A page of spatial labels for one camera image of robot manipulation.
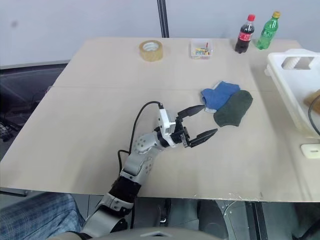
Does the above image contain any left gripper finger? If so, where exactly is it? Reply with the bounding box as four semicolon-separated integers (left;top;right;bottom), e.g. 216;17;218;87
187;128;219;149
177;104;204;119

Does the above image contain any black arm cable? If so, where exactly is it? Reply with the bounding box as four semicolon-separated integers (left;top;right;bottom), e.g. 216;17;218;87
116;100;165;176
307;94;320;137

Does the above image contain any white plastic basket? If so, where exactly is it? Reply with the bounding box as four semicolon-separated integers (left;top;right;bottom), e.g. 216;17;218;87
264;48;320;138

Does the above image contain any dark green sock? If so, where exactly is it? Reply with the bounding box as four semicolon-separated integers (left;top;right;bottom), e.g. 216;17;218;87
213;90;254;128

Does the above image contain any blue sock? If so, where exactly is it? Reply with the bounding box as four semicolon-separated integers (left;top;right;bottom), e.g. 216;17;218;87
200;80;241;113

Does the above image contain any black vertical pole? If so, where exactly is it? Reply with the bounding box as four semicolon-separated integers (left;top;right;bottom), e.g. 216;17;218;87
156;0;170;38

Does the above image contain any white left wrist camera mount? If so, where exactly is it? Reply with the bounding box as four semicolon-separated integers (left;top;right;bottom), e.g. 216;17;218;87
157;106;177;148

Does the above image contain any brown packing tape roll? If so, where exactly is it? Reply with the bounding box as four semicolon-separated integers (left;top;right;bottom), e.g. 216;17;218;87
138;39;164;62

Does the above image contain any dark furniture beside table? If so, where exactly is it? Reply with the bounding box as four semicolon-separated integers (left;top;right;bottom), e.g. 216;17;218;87
0;59;71;145

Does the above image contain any person's leg in jeans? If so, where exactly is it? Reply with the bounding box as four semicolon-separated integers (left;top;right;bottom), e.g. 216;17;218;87
0;193;86;240

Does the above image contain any mustard yellow sock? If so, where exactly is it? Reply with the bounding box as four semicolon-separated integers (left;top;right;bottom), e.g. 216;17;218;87
303;90;320;107

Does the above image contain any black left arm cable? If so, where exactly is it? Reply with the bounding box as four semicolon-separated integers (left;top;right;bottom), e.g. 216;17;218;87
116;100;165;176

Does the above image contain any small white plastic fixture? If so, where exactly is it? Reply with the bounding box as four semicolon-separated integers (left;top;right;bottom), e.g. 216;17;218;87
300;143;320;160

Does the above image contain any black rounded shape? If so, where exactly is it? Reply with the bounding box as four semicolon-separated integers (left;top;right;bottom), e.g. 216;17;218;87
197;199;228;232

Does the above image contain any green bottle with yellow cap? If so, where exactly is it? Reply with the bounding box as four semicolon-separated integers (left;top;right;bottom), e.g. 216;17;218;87
255;11;281;50

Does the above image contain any cola bottle with red cap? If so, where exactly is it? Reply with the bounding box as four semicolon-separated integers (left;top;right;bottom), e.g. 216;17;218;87
234;14;256;55

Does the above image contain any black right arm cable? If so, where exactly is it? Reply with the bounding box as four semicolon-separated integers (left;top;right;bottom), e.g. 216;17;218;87
307;94;320;137

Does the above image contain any grey metal table frame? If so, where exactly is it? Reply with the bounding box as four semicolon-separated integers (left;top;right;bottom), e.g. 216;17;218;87
0;186;320;240

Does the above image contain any clear box with colourful pins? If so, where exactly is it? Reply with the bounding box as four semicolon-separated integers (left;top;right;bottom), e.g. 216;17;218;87
190;38;214;60

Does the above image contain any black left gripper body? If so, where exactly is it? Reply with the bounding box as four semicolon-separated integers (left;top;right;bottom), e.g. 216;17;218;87
171;117;191;149

